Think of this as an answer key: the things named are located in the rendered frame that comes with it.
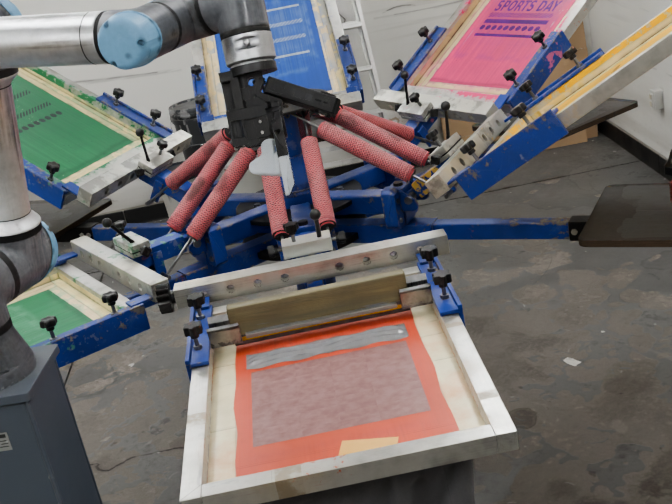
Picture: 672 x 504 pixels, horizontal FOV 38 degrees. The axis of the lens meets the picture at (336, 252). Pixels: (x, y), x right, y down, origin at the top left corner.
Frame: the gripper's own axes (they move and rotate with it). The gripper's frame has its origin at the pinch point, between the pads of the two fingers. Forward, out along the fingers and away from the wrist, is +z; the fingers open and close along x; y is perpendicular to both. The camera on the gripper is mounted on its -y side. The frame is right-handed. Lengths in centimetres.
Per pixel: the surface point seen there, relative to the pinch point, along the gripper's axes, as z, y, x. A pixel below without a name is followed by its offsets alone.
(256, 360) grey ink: 34, 16, -66
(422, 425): 46, -14, -29
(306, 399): 41, 6, -47
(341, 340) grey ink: 34, -3, -68
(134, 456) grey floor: 86, 82, -222
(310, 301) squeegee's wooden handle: 25, 2, -72
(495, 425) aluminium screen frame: 46, -26, -19
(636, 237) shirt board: 28, -79, -91
